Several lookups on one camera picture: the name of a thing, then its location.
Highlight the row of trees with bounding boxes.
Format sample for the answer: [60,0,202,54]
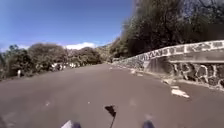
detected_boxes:
[0,42,113,80]

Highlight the dark stone wall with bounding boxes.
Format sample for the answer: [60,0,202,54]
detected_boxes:
[111,39,224,91]

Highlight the grey asphalt road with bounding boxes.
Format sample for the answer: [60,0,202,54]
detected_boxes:
[0,63,224,128]

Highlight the tall dark trees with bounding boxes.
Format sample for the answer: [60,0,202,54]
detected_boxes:
[108,0,224,60]

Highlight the robot's own part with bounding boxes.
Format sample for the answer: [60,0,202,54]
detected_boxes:
[142,119,156,128]
[60,119,82,128]

